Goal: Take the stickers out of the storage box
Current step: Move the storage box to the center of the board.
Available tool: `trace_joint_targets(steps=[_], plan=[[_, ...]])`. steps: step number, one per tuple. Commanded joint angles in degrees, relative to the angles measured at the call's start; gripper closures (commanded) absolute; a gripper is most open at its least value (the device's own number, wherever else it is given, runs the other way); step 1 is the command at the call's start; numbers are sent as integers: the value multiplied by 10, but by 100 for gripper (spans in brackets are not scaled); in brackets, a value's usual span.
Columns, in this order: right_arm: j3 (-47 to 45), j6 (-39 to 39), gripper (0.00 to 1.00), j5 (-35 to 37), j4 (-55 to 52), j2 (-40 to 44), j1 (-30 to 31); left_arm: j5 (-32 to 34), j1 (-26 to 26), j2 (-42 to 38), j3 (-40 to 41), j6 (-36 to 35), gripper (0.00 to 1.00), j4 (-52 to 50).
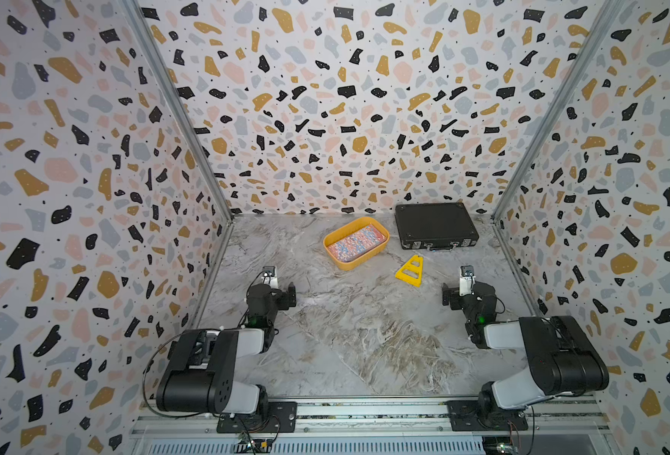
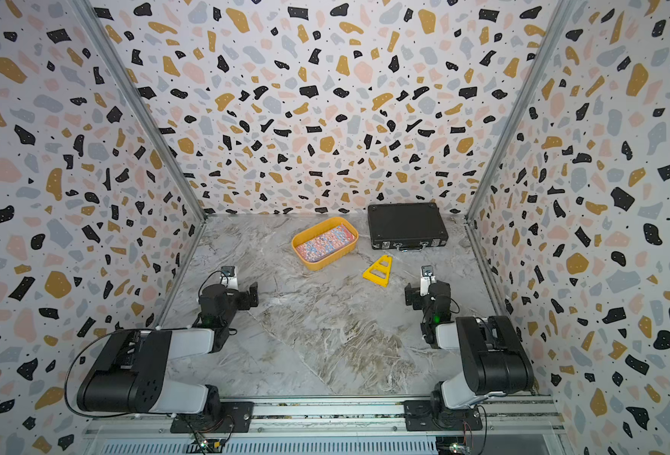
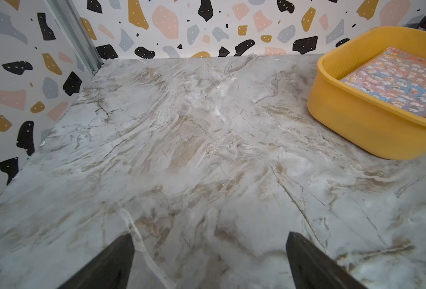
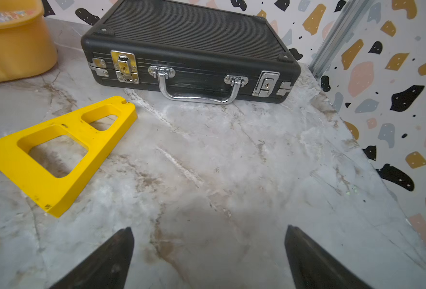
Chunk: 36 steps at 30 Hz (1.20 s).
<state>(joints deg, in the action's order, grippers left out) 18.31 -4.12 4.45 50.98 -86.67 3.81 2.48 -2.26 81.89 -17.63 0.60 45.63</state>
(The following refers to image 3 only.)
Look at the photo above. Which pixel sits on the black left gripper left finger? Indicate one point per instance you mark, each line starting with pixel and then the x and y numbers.
pixel 110 269

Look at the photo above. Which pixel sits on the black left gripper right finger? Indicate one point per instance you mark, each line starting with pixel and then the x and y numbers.
pixel 313 269

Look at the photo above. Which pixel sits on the yellow plastic storage box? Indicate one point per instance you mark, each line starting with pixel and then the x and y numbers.
pixel 373 125

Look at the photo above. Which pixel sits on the red blue cat sticker sheet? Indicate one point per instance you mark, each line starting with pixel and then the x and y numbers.
pixel 395 77

